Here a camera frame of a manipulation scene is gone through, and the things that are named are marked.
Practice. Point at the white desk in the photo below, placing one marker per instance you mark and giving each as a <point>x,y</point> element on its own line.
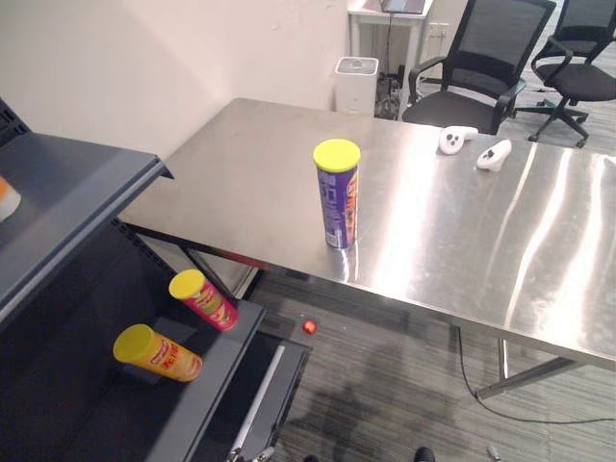
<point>414,29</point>

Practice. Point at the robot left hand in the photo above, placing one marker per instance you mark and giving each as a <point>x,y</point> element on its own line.
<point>262,454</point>

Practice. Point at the black metal shelf unit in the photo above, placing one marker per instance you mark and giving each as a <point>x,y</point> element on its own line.
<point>72,183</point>

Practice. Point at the small red object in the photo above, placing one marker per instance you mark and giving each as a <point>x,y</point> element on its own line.
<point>309,327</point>

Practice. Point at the black mesh office chair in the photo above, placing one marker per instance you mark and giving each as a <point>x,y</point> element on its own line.
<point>486,58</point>
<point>577,79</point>

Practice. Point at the orange and white container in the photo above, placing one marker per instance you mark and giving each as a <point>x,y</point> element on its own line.
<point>7,202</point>

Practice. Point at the orange chips can yellow lid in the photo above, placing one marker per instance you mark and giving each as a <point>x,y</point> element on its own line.
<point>161,357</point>

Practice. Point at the white wall socket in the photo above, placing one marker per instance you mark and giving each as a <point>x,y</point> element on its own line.
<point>439,30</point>

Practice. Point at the grey laptop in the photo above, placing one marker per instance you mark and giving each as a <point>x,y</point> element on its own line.
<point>403,5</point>

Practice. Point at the white air purifier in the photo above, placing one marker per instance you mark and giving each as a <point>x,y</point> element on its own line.
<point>355,89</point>

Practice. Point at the white handheld controller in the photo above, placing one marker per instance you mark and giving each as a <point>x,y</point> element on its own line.
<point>492,156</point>

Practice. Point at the steel table frame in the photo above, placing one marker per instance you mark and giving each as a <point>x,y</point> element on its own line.
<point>529,376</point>

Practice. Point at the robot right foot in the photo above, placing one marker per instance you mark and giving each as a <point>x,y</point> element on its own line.
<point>424,454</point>

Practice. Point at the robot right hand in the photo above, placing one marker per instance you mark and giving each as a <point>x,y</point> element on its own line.
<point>494,452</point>

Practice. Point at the red chips can yellow lid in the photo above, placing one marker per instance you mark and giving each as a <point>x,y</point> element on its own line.
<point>208,301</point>

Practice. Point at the purple chips can yellow lid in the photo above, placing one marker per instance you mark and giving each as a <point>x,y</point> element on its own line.
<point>337,202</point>

